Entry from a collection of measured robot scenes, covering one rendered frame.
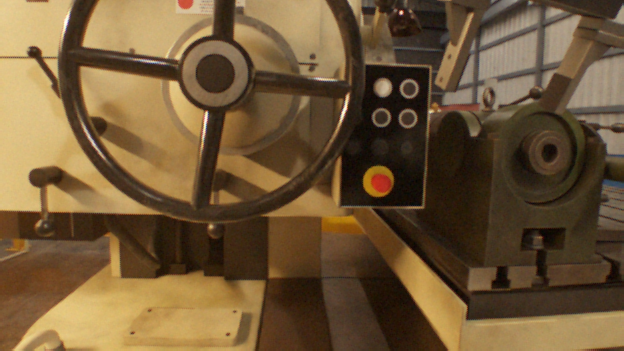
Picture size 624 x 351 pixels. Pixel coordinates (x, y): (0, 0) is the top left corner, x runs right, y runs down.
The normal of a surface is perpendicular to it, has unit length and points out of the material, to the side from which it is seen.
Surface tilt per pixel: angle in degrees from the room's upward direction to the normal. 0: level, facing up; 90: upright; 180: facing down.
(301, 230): 90
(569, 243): 90
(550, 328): 90
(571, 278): 90
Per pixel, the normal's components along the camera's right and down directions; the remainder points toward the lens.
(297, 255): 0.07, 0.09
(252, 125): 0.30, 0.50
